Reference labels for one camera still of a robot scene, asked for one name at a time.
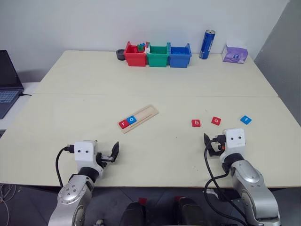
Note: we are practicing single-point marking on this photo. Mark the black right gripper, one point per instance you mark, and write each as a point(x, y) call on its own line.
point(215, 153)

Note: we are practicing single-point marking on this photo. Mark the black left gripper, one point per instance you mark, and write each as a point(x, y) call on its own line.
point(107, 158)

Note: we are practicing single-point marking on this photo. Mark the red letter tile b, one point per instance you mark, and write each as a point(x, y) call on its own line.
point(196, 123)

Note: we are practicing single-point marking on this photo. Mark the red letter tile o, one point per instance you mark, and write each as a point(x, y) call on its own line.
point(216, 120)

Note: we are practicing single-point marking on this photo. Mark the red letter tile r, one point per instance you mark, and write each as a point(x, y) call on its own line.
point(123, 124)

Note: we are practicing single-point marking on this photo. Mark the blue letter tile o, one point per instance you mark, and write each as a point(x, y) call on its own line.
point(131, 120)

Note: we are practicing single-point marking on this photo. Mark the blue letter tile t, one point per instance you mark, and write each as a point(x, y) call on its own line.
point(246, 119)

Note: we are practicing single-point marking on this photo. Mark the wooden letter tray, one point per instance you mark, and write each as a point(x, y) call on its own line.
point(145, 113)

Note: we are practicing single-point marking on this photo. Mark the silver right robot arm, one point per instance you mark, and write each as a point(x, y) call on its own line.
point(249, 176)

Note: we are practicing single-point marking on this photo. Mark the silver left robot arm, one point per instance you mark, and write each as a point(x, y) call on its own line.
point(70, 193)

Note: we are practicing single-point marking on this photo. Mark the small red square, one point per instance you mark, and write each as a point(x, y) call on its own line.
point(142, 201)

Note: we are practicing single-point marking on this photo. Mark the dark rounded shape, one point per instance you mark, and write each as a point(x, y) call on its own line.
point(189, 212)
point(132, 214)

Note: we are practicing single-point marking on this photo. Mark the blue plastic bin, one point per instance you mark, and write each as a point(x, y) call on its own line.
point(178, 60)

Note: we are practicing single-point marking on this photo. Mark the purple tissue pack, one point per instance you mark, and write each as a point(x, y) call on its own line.
point(235, 55)

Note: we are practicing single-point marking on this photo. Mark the red plastic bin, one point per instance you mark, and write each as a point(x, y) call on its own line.
point(135, 60)

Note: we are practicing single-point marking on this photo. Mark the green plastic bin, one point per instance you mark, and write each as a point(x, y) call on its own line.
point(157, 60)

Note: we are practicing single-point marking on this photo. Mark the blue drink can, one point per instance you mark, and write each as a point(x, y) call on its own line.
point(207, 44)

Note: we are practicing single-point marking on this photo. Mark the black tape roll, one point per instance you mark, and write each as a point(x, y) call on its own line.
point(120, 55)

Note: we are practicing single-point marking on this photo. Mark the white toy piece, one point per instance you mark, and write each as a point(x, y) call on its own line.
point(147, 50)

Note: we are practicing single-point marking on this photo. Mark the green toy brick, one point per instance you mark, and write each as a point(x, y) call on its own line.
point(140, 48)

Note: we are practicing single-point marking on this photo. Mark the blue toy brick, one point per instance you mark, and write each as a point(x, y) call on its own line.
point(142, 44)

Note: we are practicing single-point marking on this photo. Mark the dark grey laptop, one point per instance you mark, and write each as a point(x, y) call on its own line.
point(7, 70)

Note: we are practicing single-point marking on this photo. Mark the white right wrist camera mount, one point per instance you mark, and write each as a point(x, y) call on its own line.
point(235, 143)

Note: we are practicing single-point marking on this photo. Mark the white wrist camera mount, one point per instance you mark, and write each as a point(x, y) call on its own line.
point(83, 155)
point(235, 143)

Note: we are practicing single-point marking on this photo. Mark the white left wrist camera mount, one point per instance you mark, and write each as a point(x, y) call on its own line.
point(83, 155)

